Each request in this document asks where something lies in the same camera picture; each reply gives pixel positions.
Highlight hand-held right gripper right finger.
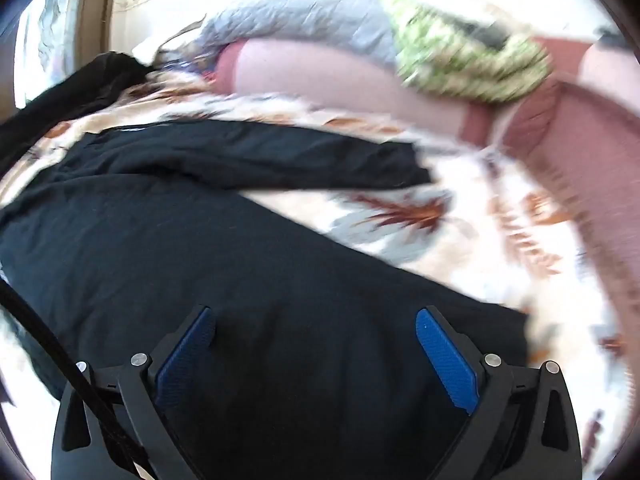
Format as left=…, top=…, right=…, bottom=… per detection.
left=415, top=306, right=583, bottom=480

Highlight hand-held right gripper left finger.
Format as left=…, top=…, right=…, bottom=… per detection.
left=52, top=305, right=217, bottom=480

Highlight black pants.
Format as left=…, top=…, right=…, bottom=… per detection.
left=0, top=120, right=531, bottom=480

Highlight leaf print plush blanket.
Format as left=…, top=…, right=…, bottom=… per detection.
left=0, top=67, right=633, bottom=476

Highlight black cloth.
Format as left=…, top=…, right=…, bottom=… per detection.
left=0, top=51, right=163, bottom=173

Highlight green patterned cloth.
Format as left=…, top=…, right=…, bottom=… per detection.
left=377, top=0, right=553, bottom=103

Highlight pink quilted bedspread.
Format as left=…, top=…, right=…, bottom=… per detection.
left=212, top=35, right=640, bottom=311

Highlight dark grey cloth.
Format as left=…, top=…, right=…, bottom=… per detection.
left=447, top=14, right=511, bottom=47

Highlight grey quilted blanket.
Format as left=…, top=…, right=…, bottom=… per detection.
left=197, top=0, right=401, bottom=71

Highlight black cable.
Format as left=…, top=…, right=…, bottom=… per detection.
left=0, top=282, right=156, bottom=480

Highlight beige door frame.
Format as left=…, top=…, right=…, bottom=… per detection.
left=75, top=0, right=123, bottom=58

